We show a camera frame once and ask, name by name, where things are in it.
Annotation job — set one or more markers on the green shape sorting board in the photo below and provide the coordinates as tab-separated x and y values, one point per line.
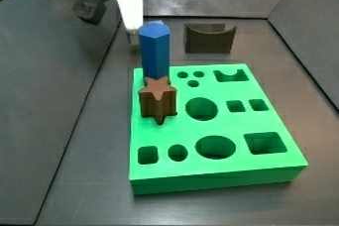
226	140

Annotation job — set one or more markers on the brown star shaped block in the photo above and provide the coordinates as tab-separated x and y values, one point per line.
158	99

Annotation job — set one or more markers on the dark blue hexagonal prism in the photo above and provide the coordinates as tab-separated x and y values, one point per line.
154	38

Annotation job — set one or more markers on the dark brown curved fixture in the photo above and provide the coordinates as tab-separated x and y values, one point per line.
209	38

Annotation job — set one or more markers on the light blue rectangular block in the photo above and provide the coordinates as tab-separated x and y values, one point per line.
157	22

